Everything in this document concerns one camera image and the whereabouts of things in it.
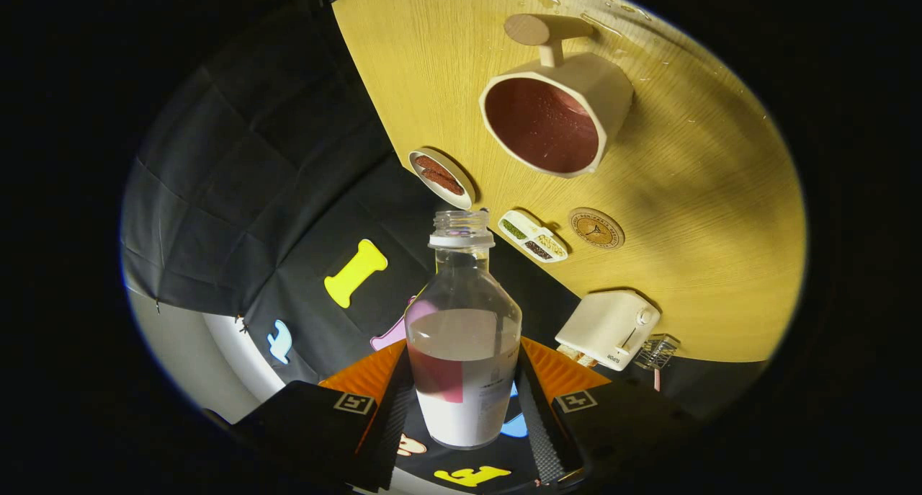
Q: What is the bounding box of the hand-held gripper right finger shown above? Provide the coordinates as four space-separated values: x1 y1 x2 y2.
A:
513 336 696 490

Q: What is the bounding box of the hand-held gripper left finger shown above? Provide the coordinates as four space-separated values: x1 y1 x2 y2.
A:
230 339 415 492

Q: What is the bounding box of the clear juice bottle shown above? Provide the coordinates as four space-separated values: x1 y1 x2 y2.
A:
403 210 523 450

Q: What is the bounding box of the round cork coaster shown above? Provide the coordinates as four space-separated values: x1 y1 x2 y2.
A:
568 207 626 251

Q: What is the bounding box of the cream cup with wooden handle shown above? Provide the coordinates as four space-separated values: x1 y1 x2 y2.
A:
479 13 635 179

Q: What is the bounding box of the white toaster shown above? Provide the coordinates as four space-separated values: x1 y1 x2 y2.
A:
554 290 661 372

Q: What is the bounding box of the white divided condiment dish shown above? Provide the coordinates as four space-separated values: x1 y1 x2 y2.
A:
498 209 569 264

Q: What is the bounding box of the wooden table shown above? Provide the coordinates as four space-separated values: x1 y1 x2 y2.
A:
331 0 807 364

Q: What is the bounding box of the white oval plate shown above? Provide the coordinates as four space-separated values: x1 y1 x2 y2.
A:
408 148 476 211

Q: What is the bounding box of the red sausage piece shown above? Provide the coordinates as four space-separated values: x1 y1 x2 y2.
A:
425 169 465 196
416 155 455 179

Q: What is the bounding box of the black backdrop cloth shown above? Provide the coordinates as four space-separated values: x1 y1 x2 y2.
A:
121 0 768 495

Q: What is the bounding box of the wire mesh basket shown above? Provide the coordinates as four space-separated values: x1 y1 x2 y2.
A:
634 334 681 372

